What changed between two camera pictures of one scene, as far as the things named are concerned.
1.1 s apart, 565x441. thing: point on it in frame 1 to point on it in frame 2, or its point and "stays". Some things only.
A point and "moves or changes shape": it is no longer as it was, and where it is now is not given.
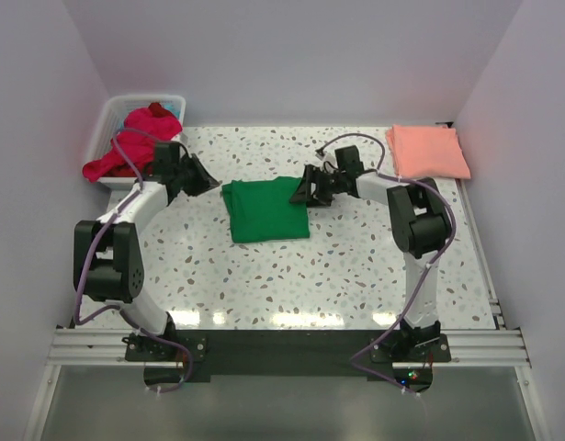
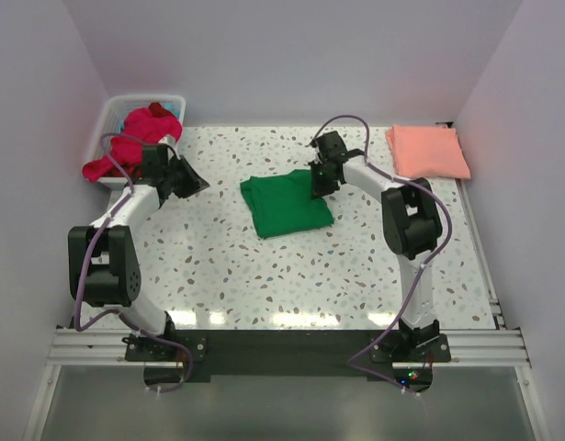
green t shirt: [262, 210] moves or changes shape
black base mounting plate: [172, 358] stays
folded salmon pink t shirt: [427, 152] stays
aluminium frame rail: [468, 348] stays
